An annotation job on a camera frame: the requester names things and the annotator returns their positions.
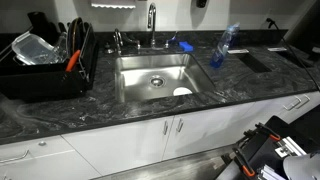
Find blue dish soap bottle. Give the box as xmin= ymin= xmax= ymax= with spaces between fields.
xmin=209 ymin=25 xmax=237 ymax=70

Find sink drain strainer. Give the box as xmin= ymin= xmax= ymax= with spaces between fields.
xmin=148 ymin=75 xmax=167 ymax=89

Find stainless steel sink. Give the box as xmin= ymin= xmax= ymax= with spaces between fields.
xmin=114 ymin=52 xmax=217 ymax=104

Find small chrome counter cap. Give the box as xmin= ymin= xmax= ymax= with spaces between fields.
xmin=104 ymin=42 xmax=115 ymax=55

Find white round lid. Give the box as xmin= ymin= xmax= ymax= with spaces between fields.
xmin=172 ymin=86 xmax=194 ymax=97

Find blue sponge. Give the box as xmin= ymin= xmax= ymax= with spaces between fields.
xmin=178 ymin=40 xmax=195 ymax=53

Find blue dish brush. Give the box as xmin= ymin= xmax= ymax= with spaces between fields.
xmin=165 ymin=31 xmax=180 ymax=48

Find dark metal side spout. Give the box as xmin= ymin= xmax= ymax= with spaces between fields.
xmin=122 ymin=32 xmax=142 ymax=50

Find small chrome side tap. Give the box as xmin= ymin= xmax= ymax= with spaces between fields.
xmin=113 ymin=28 xmax=124 ymax=55

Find tall chrome faucet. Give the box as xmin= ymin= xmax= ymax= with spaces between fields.
xmin=139 ymin=2 xmax=165 ymax=51

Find white label strip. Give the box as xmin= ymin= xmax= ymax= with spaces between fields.
xmin=227 ymin=48 xmax=250 ymax=55
xmin=267 ymin=46 xmax=288 ymax=53

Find dark plates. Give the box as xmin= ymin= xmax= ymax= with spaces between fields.
xmin=66 ymin=16 xmax=87 ymax=57

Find black orange clamp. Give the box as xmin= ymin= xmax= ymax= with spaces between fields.
xmin=232 ymin=147 xmax=257 ymax=178
xmin=254 ymin=122 xmax=282 ymax=143

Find black dish rack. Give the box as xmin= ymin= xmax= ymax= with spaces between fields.
xmin=0 ymin=23 xmax=100 ymax=101

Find black robot cart top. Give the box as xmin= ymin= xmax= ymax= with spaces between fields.
xmin=214 ymin=114 xmax=320 ymax=180

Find white drawer front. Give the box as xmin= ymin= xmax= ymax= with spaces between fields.
xmin=0 ymin=134 xmax=76 ymax=165
xmin=253 ymin=90 xmax=320 ymax=125

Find clear plastic container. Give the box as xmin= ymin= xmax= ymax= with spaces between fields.
xmin=11 ymin=31 xmax=68 ymax=66

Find black coffee machine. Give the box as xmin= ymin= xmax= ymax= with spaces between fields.
xmin=26 ymin=11 xmax=60 ymax=46

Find aluminium extrusion bar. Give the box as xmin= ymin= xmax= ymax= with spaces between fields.
xmin=274 ymin=135 xmax=308 ymax=159
xmin=258 ymin=164 xmax=286 ymax=180

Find silver cabinet handle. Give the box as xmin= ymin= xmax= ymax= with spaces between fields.
xmin=176 ymin=117 xmax=185 ymax=134
xmin=162 ymin=119 xmax=169 ymax=136

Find orange handled utensil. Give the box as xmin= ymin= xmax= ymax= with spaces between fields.
xmin=64 ymin=49 xmax=82 ymax=73

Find black wall soap dispenser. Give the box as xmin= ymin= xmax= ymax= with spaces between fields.
xmin=195 ymin=0 xmax=208 ymax=9

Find black power cable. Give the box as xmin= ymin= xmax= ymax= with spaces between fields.
xmin=265 ymin=17 xmax=320 ymax=93

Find silver drawer handle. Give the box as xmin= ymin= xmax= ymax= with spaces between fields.
xmin=282 ymin=95 xmax=302 ymax=112
xmin=295 ymin=93 xmax=311 ymax=110
xmin=0 ymin=149 xmax=31 ymax=165

